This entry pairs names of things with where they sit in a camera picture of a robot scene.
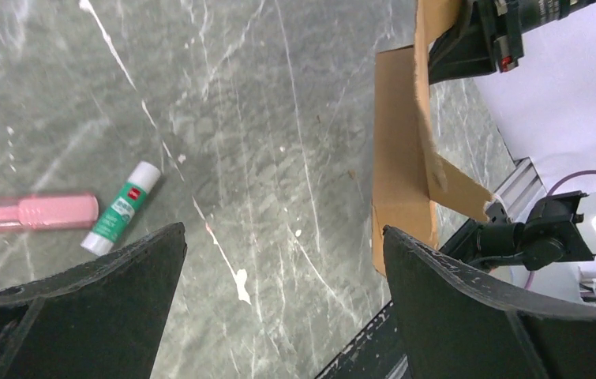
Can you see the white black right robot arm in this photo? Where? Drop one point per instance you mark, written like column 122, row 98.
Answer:
column 560, row 227

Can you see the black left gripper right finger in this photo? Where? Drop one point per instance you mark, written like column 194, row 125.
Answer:
column 551, row 338

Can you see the pink plastic tube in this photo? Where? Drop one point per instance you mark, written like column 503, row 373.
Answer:
column 48, row 212

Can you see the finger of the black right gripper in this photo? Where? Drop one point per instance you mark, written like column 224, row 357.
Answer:
column 463, row 51

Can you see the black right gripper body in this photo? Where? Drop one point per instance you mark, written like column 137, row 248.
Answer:
column 502, row 31

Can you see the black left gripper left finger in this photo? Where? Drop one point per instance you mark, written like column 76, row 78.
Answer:
column 101, row 319

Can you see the brown cardboard paper box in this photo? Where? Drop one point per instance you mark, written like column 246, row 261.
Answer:
column 409, row 176

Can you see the green white glue stick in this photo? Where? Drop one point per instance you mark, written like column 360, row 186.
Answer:
column 116, row 217

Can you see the aluminium frame rail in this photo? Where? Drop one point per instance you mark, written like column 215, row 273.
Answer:
column 521, row 188

